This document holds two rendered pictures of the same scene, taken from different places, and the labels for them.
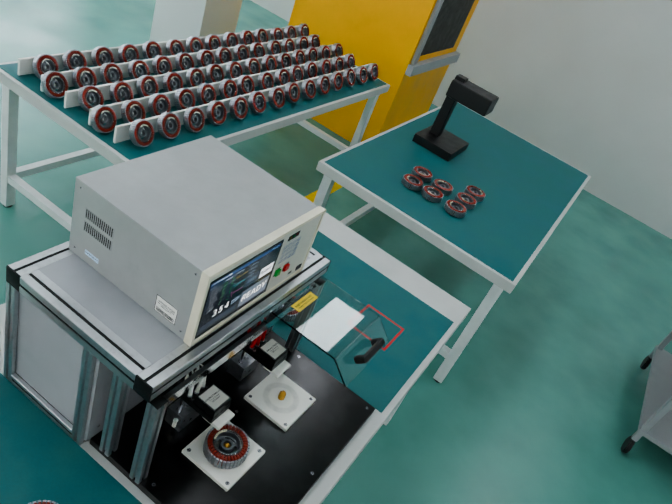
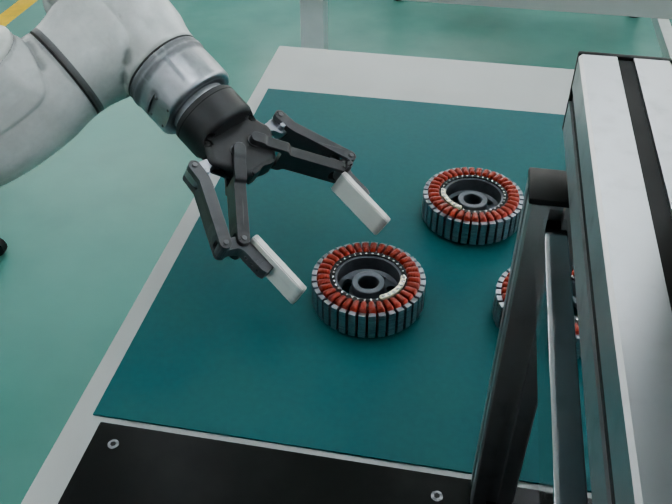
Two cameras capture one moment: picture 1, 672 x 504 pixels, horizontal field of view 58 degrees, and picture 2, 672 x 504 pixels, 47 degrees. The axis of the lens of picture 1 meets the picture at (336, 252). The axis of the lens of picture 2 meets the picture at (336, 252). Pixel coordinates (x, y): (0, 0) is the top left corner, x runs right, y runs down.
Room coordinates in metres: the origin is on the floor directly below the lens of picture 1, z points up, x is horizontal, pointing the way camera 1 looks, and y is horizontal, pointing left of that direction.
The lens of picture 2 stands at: (1.11, 0.05, 1.29)
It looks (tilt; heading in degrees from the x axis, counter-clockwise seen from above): 39 degrees down; 171
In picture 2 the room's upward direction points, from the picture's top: straight up
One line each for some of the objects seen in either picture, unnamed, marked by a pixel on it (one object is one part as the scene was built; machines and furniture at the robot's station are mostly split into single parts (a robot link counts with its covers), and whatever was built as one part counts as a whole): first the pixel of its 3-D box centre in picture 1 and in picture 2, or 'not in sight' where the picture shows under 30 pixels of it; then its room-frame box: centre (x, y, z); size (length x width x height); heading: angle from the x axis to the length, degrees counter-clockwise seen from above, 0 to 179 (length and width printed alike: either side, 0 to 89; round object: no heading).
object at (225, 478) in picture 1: (224, 451); not in sight; (0.94, 0.06, 0.78); 0.15 x 0.15 x 0.01; 71
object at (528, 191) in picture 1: (449, 220); not in sight; (3.36, -0.57, 0.38); 1.85 x 1.10 x 0.75; 161
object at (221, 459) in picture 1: (226, 445); not in sight; (0.94, 0.06, 0.80); 0.11 x 0.11 x 0.04
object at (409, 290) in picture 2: not in sight; (368, 287); (0.55, 0.17, 0.77); 0.11 x 0.11 x 0.04
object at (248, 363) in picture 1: (243, 363); not in sight; (1.21, 0.12, 0.80); 0.08 x 0.05 x 0.06; 161
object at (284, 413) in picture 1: (280, 398); not in sight; (1.16, -0.02, 0.78); 0.15 x 0.15 x 0.01; 71
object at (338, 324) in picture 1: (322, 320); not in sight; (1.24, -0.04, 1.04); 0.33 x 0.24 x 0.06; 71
